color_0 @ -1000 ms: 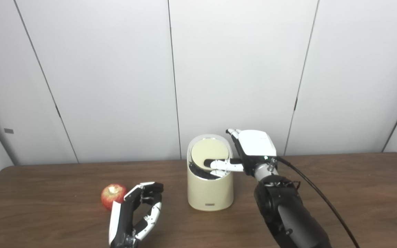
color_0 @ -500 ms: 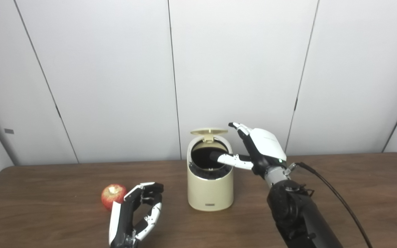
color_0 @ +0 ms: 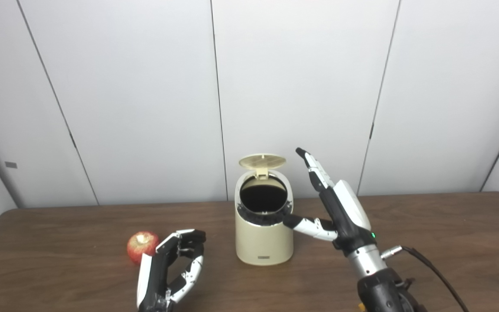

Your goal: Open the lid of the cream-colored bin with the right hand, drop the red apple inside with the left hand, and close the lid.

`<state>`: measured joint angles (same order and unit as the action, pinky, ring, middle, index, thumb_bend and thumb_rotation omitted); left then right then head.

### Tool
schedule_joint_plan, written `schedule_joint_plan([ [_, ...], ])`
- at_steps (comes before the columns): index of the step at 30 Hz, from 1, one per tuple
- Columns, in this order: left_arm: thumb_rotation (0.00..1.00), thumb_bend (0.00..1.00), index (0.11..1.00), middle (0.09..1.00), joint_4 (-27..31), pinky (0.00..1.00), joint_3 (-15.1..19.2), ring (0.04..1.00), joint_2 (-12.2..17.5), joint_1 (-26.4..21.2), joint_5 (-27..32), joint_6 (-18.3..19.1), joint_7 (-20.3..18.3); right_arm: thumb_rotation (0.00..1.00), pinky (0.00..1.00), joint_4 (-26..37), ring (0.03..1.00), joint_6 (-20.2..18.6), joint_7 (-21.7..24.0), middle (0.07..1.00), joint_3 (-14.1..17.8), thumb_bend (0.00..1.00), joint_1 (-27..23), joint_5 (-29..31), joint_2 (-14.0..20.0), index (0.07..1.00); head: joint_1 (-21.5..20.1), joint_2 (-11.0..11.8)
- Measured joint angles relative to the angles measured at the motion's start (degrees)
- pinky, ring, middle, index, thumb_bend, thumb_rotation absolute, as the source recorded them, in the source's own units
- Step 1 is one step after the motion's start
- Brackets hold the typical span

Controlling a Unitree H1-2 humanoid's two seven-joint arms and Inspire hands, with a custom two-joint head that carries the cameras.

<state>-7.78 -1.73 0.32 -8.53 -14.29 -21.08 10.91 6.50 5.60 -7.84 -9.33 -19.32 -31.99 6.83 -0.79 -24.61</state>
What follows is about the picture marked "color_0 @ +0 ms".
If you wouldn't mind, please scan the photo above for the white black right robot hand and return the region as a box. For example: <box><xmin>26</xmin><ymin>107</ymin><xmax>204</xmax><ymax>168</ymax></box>
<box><xmin>282</xmin><ymin>147</ymin><xmax>378</xmax><ymax>256</ymax></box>

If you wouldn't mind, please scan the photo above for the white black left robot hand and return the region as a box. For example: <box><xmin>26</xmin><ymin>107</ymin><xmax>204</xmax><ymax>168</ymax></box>
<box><xmin>136</xmin><ymin>229</ymin><xmax>207</xmax><ymax>312</ymax></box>

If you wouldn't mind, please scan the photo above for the red apple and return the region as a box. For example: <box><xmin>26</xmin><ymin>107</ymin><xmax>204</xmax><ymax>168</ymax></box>
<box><xmin>127</xmin><ymin>231</ymin><xmax>160</xmax><ymax>265</ymax></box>

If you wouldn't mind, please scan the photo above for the cream round bin lid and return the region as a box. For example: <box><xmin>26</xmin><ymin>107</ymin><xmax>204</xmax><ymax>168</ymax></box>
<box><xmin>238</xmin><ymin>153</ymin><xmax>287</xmax><ymax>179</ymax></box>

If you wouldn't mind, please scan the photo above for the cream-colored cylindrical bin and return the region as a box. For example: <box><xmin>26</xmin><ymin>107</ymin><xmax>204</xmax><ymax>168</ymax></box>
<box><xmin>235</xmin><ymin>169</ymin><xmax>295</xmax><ymax>266</ymax></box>

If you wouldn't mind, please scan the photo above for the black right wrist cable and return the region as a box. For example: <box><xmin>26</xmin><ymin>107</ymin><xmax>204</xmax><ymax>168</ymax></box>
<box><xmin>382</xmin><ymin>245</ymin><xmax>471</xmax><ymax>312</ymax></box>

